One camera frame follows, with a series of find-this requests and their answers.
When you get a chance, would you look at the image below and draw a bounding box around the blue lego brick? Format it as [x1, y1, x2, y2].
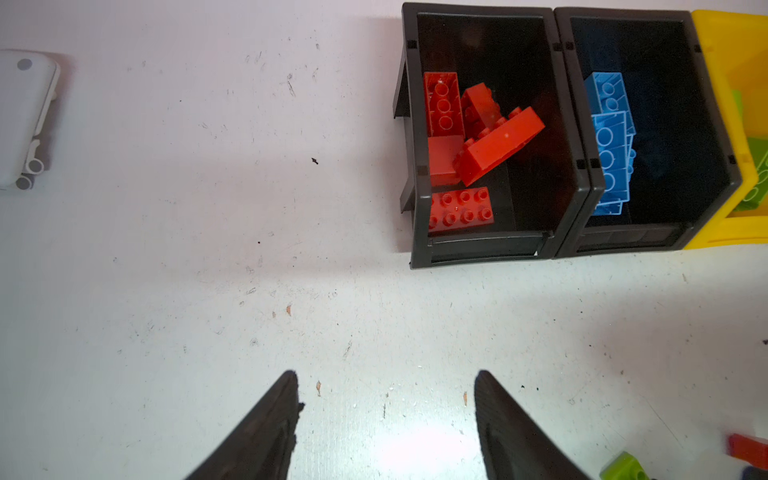
[592, 202, 624, 216]
[584, 72, 636, 135]
[592, 111, 631, 206]

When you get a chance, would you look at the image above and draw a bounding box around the green lego brick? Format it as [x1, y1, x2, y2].
[735, 137, 768, 211]
[599, 451, 650, 480]

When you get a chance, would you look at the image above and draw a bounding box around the white plastic plate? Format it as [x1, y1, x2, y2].
[1, 49, 61, 190]

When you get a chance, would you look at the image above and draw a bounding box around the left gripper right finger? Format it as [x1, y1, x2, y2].
[474, 370, 587, 480]

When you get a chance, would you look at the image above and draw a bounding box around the red lego brick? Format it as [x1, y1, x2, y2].
[428, 135, 464, 187]
[428, 187, 494, 234]
[423, 72, 465, 138]
[727, 434, 768, 470]
[453, 107, 545, 187]
[461, 83, 502, 138]

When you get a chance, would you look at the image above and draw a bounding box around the yellow bin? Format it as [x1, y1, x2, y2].
[687, 10, 767, 249]

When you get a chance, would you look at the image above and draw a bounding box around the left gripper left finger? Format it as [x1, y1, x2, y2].
[188, 370, 304, 480]

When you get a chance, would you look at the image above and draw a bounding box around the left black bin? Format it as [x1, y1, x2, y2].
[393, 3, 589, 268]

